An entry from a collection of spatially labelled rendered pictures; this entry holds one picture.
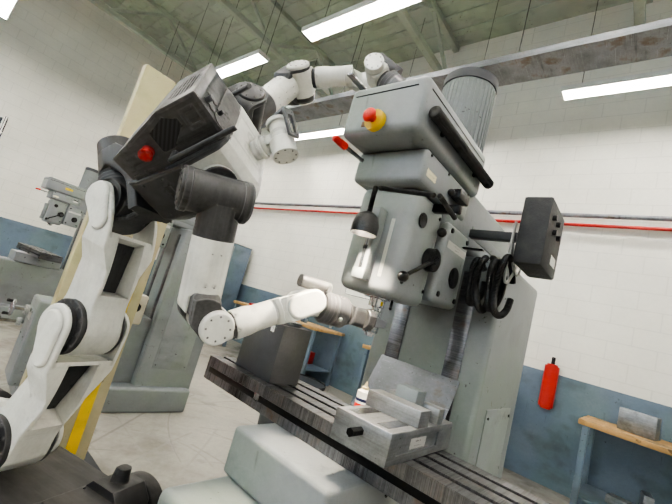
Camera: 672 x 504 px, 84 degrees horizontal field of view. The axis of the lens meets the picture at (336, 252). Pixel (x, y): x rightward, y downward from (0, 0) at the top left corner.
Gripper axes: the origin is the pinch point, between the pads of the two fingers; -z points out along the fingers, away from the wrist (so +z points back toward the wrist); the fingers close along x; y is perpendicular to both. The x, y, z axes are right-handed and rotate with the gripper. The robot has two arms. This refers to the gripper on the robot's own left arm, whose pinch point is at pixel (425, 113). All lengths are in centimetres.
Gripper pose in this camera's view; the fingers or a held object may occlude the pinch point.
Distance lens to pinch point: 132.4
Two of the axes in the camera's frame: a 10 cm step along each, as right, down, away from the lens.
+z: -6.8, -6.9, 2.7
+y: 7.2, -7.0, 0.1
